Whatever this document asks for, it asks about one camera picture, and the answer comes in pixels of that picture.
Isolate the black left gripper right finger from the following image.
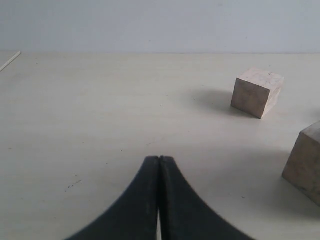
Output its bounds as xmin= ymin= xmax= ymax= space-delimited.
xmin=158 ymin=156 xmax=252 ymax=240

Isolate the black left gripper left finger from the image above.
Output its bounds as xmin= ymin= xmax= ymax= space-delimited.
xmin=69 ymin=156 xmax=160 ymax=240

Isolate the thin white stick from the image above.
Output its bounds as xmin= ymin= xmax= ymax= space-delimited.
xmin=0 ymin=51 xmax=22 ymax=72

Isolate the second largest wooden cube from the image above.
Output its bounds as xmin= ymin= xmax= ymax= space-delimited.
xmin=230 ymin=68 xmax=285 ymax=119

